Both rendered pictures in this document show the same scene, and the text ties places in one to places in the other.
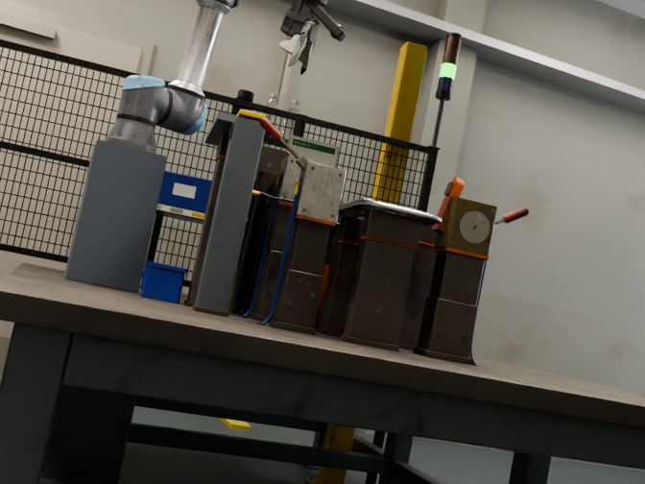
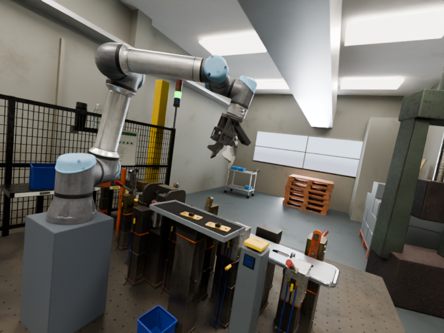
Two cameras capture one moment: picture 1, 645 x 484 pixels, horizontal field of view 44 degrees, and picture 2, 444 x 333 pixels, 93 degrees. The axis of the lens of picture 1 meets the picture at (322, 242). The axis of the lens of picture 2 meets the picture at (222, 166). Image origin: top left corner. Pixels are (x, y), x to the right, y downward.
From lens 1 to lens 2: 1.73 m
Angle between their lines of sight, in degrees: 44
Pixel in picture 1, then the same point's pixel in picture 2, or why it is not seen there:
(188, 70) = (110, 143)
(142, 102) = (84, 182)
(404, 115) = (162, 114)
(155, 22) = not seen: outside the picture
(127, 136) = (77, 215)
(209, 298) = not seen: outside the picture
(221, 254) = not seen: outside the picture
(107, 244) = (77, 302)
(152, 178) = (105, 238)
